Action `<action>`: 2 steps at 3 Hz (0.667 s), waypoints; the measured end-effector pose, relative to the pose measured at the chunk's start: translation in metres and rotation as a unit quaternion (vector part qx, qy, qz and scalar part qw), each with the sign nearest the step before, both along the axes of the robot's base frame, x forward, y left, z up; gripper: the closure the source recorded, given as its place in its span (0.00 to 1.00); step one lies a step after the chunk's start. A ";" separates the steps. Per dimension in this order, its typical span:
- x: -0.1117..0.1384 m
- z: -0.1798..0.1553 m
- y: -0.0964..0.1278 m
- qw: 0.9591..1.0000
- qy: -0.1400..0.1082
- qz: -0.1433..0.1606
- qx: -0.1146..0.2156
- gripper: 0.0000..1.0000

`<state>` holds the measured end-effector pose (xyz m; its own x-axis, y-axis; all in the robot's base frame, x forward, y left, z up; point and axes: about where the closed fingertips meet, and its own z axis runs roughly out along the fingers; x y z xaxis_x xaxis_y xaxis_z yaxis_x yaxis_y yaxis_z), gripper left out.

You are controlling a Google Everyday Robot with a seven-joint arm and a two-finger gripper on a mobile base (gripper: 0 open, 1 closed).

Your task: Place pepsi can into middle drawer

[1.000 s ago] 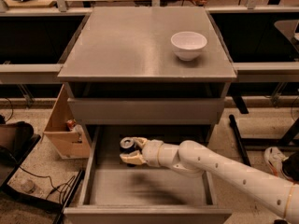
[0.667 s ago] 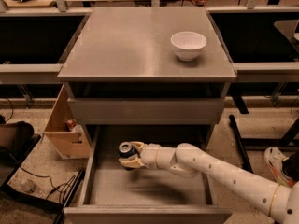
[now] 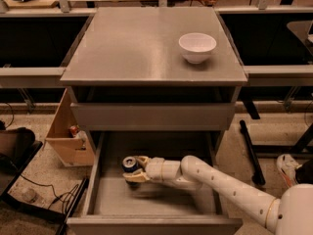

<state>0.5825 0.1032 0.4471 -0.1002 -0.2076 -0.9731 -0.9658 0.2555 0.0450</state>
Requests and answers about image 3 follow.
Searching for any white orange sneaker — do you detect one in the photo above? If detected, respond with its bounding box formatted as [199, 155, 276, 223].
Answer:
[276, 154, 301, 187]

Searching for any closed grey top drawer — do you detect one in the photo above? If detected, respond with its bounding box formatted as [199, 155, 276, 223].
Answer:
[70, 103, 235, 131]

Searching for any grey drawer cabinet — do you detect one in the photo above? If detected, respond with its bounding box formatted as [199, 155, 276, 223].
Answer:
[60, 6, 248, 235]

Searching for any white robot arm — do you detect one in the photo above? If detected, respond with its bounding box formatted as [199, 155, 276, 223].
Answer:
[121, 156, 313, 235]

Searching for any white ceramic bowl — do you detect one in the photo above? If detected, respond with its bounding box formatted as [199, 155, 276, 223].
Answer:
[178, 32, 217, 64]

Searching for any red item in box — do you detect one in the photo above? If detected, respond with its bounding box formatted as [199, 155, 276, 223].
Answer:
[68, 125, 80, 137]

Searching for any black cable on floor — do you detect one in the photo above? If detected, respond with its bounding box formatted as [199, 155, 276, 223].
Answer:
[19, 173, 82, 213]

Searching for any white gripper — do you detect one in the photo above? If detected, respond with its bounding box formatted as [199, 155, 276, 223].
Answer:
[123, 156, 164, 183]

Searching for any cardboard box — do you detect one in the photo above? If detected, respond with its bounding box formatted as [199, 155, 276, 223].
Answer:
[46, 90, 94, 166]

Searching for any blue pepsi can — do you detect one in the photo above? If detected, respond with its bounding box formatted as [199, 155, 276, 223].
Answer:
[121, 156, 140, 188]

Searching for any black pole on floor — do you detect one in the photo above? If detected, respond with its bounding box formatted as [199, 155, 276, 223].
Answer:
[240, 120, 265, 186]

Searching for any open grey middle drawer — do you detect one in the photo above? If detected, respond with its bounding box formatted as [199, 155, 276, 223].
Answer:
[67, 131, 243, 235]

